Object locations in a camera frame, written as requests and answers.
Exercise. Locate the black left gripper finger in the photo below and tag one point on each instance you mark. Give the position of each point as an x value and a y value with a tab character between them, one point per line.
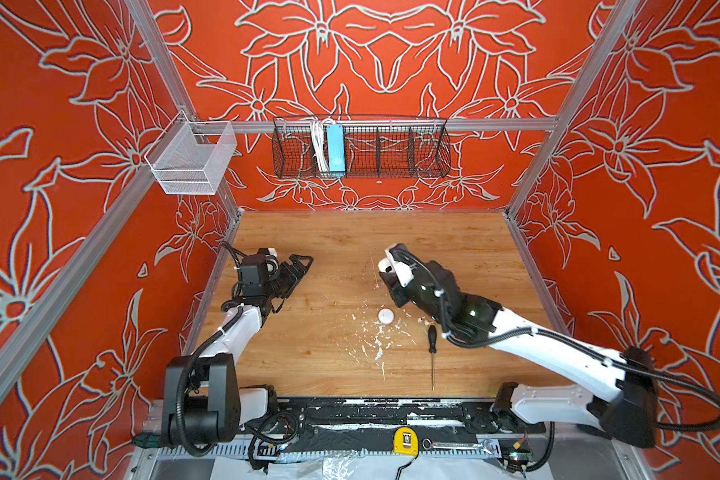
282	290
296	267

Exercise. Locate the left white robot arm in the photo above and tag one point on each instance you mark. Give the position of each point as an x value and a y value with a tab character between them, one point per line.
203	403

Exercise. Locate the yellow tape measure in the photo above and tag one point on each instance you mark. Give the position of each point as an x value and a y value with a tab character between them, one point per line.
405	442

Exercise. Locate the clear plastic wall bin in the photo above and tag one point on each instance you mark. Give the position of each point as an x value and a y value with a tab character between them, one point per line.
191	157

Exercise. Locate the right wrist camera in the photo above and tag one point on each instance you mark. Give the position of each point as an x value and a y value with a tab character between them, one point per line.
394	272

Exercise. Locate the silver wrench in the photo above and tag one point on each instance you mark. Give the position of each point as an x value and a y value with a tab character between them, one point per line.
429	444

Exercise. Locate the white earbud charging case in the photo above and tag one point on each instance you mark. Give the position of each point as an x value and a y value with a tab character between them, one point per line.
386	316

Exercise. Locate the light blue box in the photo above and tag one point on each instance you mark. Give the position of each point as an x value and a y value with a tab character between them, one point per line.
336	149

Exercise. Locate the black handled screwdriver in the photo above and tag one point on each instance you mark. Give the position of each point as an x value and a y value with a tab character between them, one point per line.
432	337

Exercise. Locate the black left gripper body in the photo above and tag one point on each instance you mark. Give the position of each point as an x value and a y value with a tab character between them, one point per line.
274	279

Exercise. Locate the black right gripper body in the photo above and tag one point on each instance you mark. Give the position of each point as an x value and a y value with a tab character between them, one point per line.
431	310

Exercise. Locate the black wire wall basket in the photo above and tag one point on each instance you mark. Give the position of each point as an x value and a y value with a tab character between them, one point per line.
376	147

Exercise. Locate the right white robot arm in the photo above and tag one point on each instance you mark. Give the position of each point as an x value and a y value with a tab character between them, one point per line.
613	392

